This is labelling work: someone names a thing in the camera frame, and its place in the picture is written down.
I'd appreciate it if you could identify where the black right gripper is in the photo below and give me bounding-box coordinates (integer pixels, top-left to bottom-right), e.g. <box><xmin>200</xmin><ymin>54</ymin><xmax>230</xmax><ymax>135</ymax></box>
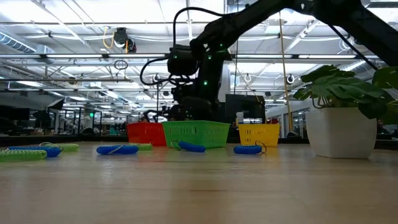
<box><xmin>183</xmin><ymin>51</ymin><xmax>225</xmax><ymax>121</ymax></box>

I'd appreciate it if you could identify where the blue spring keychain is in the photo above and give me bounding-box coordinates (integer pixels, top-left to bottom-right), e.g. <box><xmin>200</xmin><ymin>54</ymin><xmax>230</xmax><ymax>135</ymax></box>
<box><xmin>170</xmin><ymin>139</ymin><xmax>207</xmax><ymax>154</ymax></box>
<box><xmin>233</xmin><ymin>140</ymin><xmax>268</xmax><ymax>156</ymax></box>
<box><xmin>6</xmin><ymin>145</ymin><xmax>64</xmax><ymax>158</ymax></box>
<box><xmin>96</xmin><ymin>144</ymin><xmax>139</xmax><ymax>156</ymax></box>

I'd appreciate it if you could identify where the green spring keychain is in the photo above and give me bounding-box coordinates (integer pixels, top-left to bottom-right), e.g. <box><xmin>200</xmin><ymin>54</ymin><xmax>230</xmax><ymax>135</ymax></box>
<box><xmin>132</xmin><ymin>142</ymin><xmax>154</xmax><ymax>152</ymax></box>
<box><xmin>39</xmin><ymin>141</ymin><xmax>80</xmax><ymax>153</ymax></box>
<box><xmin>0</xmin><ymin>148</ymin><xmax>48</xmax><ymax>162</ymax></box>

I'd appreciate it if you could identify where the green plastic basket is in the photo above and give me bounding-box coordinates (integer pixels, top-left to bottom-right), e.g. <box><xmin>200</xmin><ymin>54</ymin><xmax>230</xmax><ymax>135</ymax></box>
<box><xmin>162</xmin><ymin>120</ymin><xmax>231</xmax><ymax>149</ymax></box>

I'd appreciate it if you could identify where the black monitor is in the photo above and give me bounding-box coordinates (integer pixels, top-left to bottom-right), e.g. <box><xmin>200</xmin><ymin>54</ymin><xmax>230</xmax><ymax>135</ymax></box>
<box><xmin>224</xmin><ymin>93</ymin><xmax>267</xmax><ymax>124</ymax></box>

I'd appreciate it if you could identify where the yellow plastic basket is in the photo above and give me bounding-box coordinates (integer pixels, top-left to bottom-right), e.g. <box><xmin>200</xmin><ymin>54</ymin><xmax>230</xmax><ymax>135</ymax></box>
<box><xmin>238</xmin><ymin>123</ymin><xmax>281</xmax><ymax>148</ymax></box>

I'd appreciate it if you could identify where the red plastic basket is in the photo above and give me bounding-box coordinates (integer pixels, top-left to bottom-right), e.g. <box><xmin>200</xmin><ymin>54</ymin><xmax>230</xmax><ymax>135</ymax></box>
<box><xmin>126</xmin><ymin>121</ymin><xmax>167</xmax><ymax>147</ymax></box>

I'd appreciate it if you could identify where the green plant in white pot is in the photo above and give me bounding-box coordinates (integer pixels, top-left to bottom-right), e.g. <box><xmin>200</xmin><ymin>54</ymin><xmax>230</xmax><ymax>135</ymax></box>
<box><xmin>292</xmin><ymin>64</ymin><xmax>398</xmax><ymax>160</ymax></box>

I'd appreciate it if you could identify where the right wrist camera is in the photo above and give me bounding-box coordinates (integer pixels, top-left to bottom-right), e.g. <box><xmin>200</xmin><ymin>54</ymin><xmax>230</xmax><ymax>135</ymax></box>
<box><xmin>167</xmin><ymin>44</ymin><xmax>200</xmax><ymax>77</ymax></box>

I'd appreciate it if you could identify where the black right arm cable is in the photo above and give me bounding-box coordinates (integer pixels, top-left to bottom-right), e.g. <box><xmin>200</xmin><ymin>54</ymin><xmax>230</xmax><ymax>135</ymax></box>
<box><xmin>139</xmin><ymin>6</ymin><xmax>225</xmax><ymax>87</ymax></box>

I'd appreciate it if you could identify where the yellow cable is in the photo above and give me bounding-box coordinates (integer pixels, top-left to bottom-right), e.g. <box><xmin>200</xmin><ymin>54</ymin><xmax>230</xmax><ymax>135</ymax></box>
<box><xmin>277</xmin><ymin>12</ymin><xmax>294</xmax><ymax>134</ymax></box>

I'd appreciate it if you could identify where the ceiling cord reel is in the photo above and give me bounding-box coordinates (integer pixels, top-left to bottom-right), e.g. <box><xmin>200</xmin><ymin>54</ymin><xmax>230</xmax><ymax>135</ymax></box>
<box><xmin>112</xmin><ymin>27</ymin><xmax>138</xmax><ymax>54</ymax></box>

